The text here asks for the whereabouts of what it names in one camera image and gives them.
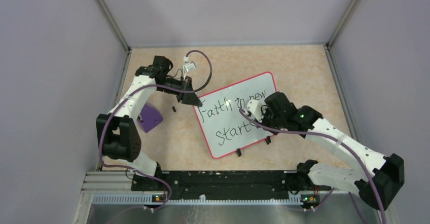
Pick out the red framed whiteboard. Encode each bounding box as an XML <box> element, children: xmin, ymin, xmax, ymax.
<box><xmin>194</xmin><ymin>71</ymin><xmax>276</xmax><ymax>159</ymax></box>

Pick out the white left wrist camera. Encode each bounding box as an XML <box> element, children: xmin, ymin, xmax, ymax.
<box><xmin>182</xmin><ymin>56</ymin><xmax>197</xmax><ymax>78</ymax></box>

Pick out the white cable duct rail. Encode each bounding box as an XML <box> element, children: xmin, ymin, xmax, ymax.
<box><xmin>92</xmin><ymin>194</ymin><xmax>303</xmax><ymax>206</ymax></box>

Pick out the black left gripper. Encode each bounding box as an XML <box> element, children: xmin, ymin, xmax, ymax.
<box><xmin>158</xmin><ymin>76</ymin><xmax>202</xmax><ymax>106</ymax></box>

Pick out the purple wedge eraser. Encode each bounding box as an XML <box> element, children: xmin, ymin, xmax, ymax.
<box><xmin>137</xmin><ymin>102</ymin><xmax>164</xmax><ymax>133</ymax></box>

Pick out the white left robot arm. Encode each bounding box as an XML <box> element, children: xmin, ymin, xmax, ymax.
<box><xmin>96</xmin><ymin>56</ymin><xmax>203</xmax><ymax>190</ymax></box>

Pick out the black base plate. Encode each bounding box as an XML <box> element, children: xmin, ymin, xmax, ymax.
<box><xmin>131</xmin><ymin>170</ymin><xmax>330</xmax><ymax>200</ymax></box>

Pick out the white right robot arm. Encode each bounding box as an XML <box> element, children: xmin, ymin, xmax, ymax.
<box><xmin>245</xmin><ymin>92</ymin><xmax>405</xmax><ymax>210</ymax></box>

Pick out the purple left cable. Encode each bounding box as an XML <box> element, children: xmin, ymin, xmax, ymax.
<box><xmin>97</xmin><ymin>50</ymin><xmax>213</xmax><ymax>213</ymax></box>

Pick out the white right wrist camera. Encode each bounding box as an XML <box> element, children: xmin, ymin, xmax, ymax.
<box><xmin>245</xmin><ymin>99</ymin><xmax>264</xmax><ymax>123</ymax></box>

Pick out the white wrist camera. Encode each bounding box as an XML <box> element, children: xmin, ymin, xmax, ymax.
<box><xmin>245</xmin><ymin>99</ymin><xmax>264</xmax><ymax>123</ymax></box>
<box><xmin>182</xmin><ymin>56</ymin><xmax>197</xmax><ymax>78</ymax></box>

